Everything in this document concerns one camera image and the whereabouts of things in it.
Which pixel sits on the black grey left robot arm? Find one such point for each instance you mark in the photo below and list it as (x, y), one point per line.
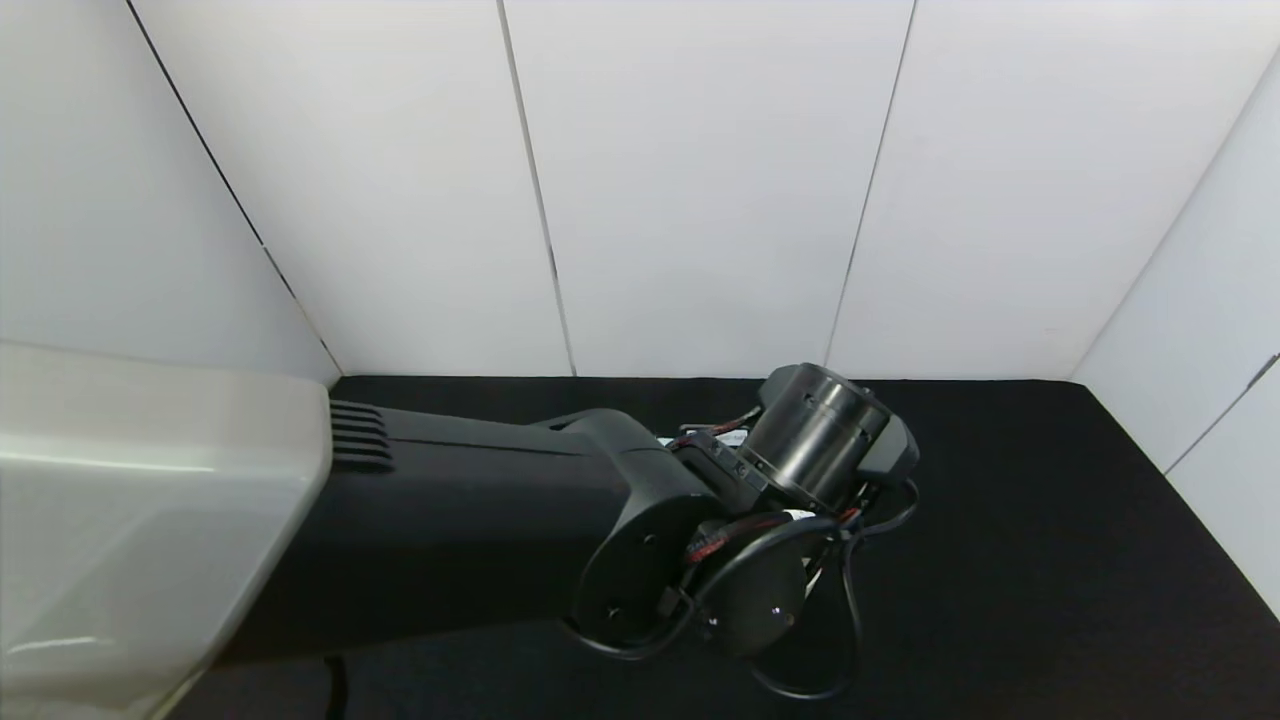
(450, 520)

